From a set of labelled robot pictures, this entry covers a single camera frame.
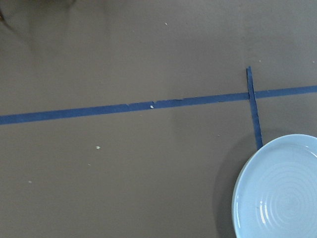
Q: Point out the light blue ceramic plate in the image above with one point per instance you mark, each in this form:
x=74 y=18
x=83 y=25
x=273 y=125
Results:
x=275 y=194

